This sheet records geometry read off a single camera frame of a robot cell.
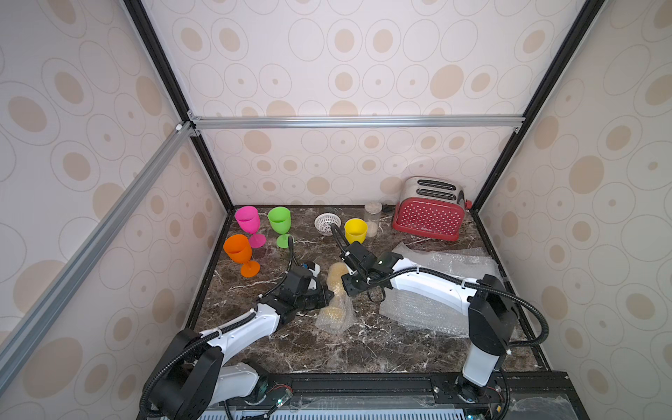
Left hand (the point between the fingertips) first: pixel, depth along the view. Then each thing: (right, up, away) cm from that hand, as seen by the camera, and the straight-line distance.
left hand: (342, 295), depth 83 cm
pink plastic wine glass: (-34, +24, +12) cm, 44 cm away
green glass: (-23, +24, +13) cm, 36 cm away
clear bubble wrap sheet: (+26, -7, +2) cm, 27 cm away
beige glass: (-1, -5, -5) cm, 7 cm away
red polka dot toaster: (+33, +30, +14) cm, 47 cm away
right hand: (+4, +3, +3) cm, 7 cm away
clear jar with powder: (+11, +27, +17) cm, 34 cm away
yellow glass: (+5, +21, +14) cm, 25 cm away
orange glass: (-34, +14, +3) cm, 37 cm away
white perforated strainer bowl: (-8, +24, +30) cm, 39 cm away
